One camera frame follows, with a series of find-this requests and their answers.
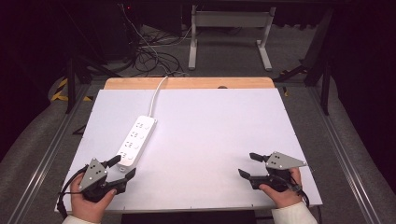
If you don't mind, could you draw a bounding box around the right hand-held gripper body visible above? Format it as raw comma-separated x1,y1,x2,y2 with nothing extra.
248,151,308,193

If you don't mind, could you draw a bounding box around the white metal desk frame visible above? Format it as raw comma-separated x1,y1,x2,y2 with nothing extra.
188,4,277,72

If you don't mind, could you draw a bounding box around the white power strip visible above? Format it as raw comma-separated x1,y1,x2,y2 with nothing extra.
116,115,158,173

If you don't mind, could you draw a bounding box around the wooden table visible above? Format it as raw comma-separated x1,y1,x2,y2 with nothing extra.
103,77,276,91

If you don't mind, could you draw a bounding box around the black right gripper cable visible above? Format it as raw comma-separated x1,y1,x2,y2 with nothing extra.
288,175,323,220

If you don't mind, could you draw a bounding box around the metal floor rail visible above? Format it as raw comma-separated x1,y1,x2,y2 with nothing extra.
6,83,92,224
306,87,383,224

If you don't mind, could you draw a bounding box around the person's left hand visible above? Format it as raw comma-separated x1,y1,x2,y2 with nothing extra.
69,181,118,224

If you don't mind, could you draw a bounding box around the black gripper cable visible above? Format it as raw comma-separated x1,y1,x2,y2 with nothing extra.
288,175,323,220
56,164,90,220

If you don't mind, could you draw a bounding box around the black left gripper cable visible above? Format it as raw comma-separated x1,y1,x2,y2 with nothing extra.
56,164,90,220

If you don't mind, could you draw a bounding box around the bundle of black floor cables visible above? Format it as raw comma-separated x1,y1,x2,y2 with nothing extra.
132,26,188,77

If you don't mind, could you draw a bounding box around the person's right hand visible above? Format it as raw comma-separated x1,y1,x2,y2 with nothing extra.
259,167,304,209

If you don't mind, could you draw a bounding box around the yellow black hazard tape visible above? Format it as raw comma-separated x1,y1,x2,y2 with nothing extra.
50,77,93,103

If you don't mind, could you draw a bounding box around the white table cover board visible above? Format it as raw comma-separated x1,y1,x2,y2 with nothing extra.
55,88,324,214

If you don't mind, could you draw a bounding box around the white power strip cable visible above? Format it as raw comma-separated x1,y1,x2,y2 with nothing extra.
148,75,171,119

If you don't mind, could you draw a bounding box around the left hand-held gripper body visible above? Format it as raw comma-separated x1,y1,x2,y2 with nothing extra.
78,158,128,203

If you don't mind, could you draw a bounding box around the black metal stand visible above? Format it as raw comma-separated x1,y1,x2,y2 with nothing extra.
64,55,123,115
274,8,334,117

